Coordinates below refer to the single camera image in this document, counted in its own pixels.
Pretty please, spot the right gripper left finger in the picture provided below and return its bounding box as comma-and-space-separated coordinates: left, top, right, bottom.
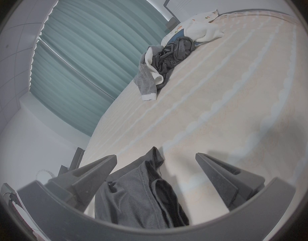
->
45, 155, 117, 209

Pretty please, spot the bed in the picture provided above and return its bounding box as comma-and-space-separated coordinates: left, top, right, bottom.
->
83, 0, 308, 226

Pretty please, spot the grey bedside table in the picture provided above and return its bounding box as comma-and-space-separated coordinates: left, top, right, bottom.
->
167, 18, 181, 30

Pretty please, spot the black T-shirt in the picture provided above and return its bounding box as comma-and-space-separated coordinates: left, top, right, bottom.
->
94, 146, 190, 229

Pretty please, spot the dark blue garment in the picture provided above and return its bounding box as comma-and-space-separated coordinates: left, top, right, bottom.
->
169, 35, 202, 48

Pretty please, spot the blue-green curtain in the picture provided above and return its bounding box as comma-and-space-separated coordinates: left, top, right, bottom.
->
39, 0, 174, 100
28, 41, 115, 137

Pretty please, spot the grey garment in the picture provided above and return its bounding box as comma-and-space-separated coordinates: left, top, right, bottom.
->
133, 46, 164, 101

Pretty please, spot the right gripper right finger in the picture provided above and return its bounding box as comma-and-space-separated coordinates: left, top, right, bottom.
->
195, 153, 266, 208

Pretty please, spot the black shiny garment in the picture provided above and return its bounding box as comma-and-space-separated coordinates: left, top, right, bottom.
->
153, 37, 196, 90

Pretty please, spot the white printed pillow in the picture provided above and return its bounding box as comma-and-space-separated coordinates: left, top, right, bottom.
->
161, 9, 219, 46

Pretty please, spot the white garment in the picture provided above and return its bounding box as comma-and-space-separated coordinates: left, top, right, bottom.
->
185, 9, 224, 43

